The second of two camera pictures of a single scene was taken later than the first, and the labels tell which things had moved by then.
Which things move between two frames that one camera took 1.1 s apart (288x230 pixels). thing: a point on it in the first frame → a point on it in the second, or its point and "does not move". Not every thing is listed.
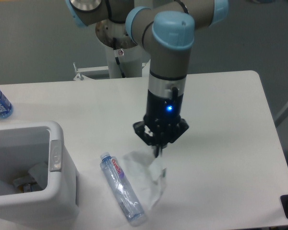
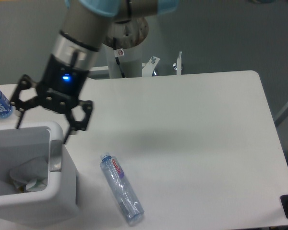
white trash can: [14, 148] does not move
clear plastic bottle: [127, 200] does not move
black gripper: [163, 112] → [59, 89]
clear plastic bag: [147, 175] → [30, 175]
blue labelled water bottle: [0, 104] does not move
